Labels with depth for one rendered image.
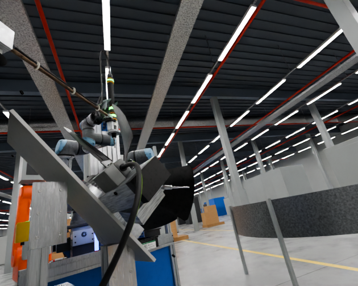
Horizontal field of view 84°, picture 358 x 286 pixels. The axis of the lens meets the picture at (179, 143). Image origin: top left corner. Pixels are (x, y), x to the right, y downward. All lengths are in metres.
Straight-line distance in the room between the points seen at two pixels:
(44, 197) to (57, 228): 0.11
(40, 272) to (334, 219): 2.26
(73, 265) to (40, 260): 0.56
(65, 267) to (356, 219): 2.27
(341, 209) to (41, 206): 2.30
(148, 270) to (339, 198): 1.80
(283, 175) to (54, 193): 10.28
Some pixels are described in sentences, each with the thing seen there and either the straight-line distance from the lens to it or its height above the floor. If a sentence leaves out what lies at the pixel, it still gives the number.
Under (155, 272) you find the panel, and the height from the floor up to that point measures 0.65.
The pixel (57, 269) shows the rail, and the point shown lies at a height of 0.82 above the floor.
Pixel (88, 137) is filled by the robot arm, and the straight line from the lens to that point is 1.38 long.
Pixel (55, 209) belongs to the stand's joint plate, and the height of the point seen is 1.06.
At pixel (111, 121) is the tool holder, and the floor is 1.51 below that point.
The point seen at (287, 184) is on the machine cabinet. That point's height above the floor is 1.42.
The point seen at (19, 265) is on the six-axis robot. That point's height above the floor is 0.66.
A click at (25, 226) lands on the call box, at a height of 1.05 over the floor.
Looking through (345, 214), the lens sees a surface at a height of 0.71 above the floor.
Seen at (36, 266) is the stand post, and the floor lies 0.90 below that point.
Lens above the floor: 0.97
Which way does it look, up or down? 20 degrees up
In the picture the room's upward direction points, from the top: 11 degrees counter-clockwise
